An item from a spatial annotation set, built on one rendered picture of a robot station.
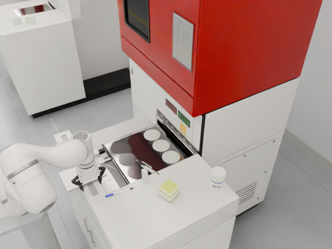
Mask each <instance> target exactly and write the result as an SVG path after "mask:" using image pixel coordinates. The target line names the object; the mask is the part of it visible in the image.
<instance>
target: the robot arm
mask: <svg viewBox="0 0 332 249"><path fill-rule="evenodd" d="M94 156H95V155H94V152H93V147H92V142H91V137H90V134H89V133H88V132H86V131H78V132H75V133H74V134H73V135H72V136H71V140H68V141H63V142H58V143H57V144H56V145H55V146H52V147H44V146H38V145H33V144H28V143H15V144H11V145H9V146H7V147H5V148H4V149H3V150H2V151H1V153H0V202H1V203H2V205H3V206H4V208H5V209H6V211H7V212H8V213H9V214H10V215H12V216H14V217H22V216H24V215H26V214H28V213H33V214H39V213H43V212H45V211H47V210H48V209H50V208H51V207H52V206H53V205H54V203H55V202H56V199H57V194H56V190H55V188H54V186H53V185H52V183H51V181H50V180H49V178H48V177H47V175H46V173H45V172H44V170H43V168H42V167H41V165H40V164H39V161H42V162H44V163H47V164H49V165H52V166H55V167H58V168H62V169H70V168H74V167H76V172H77V176H76V177H75V178H74V179H72V180H71V182H72V183H73V184H75V185H77V186H79V188H80V190H82V191H84V189H83V186H82V184H83V183H84V182H87V181H89V180H92V179H94V178H96V177H97V178H98V181H99V183H100V184H102V183H101V181H102V175H103V174H104V171H105V170H106V168H105V167H101V166H98V165H97V162H96V160H95V157H94ZM99 170H101V171H99ZM78 179H79V180H78ZM77 180H78V181H77Z"/></svg>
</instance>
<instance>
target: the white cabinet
mask: <svg viewBox="0 0 332 249"><path fill-rule="evenodd" d="M69 194H70V197H71V201H72V204H73V208H74V211H75V215H76V218H77V220H78V222H79V224H80V227H81V229H82V231H83V233H84V235H85V237H86V239H87V242H88V244H89V246H90V248H91V249H107V247H106V245H105V243H104V241H103V239H102V237H101V235H100V233H99V231H98V229H97V227H96V225H95V223H94V221H93V220H92V218H91V216H90V214H89V212H88V210H87V208H86V206H85V204H84V202H83V200H82V198H81V196H80V194H79V192H78V190H77V189H75V190H72V191H70V192H69ZM235 218H236V216H234V217H232V218H231V219H229V220H227V221H225V222H224V223H222V224H220V225H218V226H216V227H215V228H213V229H211V230H209V231H208V232H206V233H204V234H202V235H201V236H199V237H197V238H195V239H194V240H192V241H190V242H188V243H187V244H185V245H183V246H181V247H180V248H178V249H229V245H230V241H231V236H232V232H233V227H234V223H235Z"/></svg>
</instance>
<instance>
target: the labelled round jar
mask: <svg viewBox="0 0 332 249"><path fill-rule="evenodd" d="M225 175H226V171H225V169H224V168H222V167H219V166H216V167H213V168H212V169H211V174H210V181H209V185H210V187H211V188H212V189H214V190H220V189H222V188H223V186H224V181H225Z"/></svg>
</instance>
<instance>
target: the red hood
mask: <svg viewBox="0 0 332 249"><path fill-rule="evenodd" d="M117 2H118V13H119V24H120V34H121V44H122V51H123V52H124V53H125V54H126V55H127V56H128V57H129V58H130V59H132V60H133V61H134V62H135V63H136V64H137V65H138V66H139V67H140V68H141V69H142V70H143V71H144V72H145V73H146V74H147V75H148V76H150V77H151V78H152V79H153V80H154V81H155V82H156V83H157V84H158V85H159V86H160V87H161V88H162V89H163V90H164V91H165V92H166V93H168V94H169V95H170V96H171V97H172V98H173V99H174V100H175V101H176V102H177V103H178V104H179V105H180V106H181V107H182V108H183V109H184V110H186V111H187V112H188V113H189V114H190V115H191V116H192V117H193V118H195V117H197V116H200V115H202V114H205V113H208V112H210V111H213V110H215V109H218V108H220V107H223V106H225V105H228V104H230V103H233V102H236V101H238V100H241V99H243V98H246V97H248V96H251V95H253V94H256V93H258V92H261V91H263V90H266V89H269V88H271V87H274V86H276V85H279V84H281V83H284V82H287V81H289V80H292V79H294V78H297V77H299V76H300V75H301V71H302V68H303V65H304V61H305V58H306V54H307V51H308V48H309V45H310V42H311V38H312V35H313V32H314V28H315V25H316V22H317V18H318V15H319V12H320V8H321V5H322V2H323V0H117Z"/></svg>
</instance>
